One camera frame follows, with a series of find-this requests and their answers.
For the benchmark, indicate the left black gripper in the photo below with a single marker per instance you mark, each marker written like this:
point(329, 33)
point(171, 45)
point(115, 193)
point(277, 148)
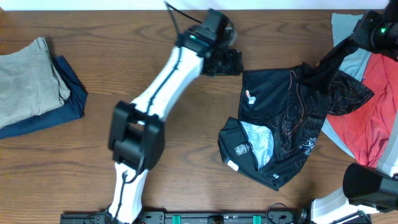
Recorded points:
point(236, 68)

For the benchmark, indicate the black cycling jersey orange print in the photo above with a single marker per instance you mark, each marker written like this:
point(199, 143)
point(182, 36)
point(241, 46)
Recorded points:
point(281, 114)

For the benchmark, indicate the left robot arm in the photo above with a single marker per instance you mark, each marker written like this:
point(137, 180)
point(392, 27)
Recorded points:
point(137, 131)

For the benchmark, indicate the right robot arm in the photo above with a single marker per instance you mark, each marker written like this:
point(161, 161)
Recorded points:
point(366, 190)

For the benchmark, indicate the light grey t-shirt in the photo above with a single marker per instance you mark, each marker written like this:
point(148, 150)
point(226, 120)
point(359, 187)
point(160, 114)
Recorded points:
point(354, 62)

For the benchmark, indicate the folded navy blue garment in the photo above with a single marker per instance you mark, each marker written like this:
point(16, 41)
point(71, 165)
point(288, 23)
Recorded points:
point(72, 109)

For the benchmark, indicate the red t-shirt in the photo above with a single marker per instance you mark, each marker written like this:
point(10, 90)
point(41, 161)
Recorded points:
point(367, 130)

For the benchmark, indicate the folded beige garment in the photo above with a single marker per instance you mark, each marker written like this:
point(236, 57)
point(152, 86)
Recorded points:
point(30, 84)

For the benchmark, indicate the black mounting rail base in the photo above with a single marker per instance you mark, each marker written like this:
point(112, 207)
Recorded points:
point(277, 214)

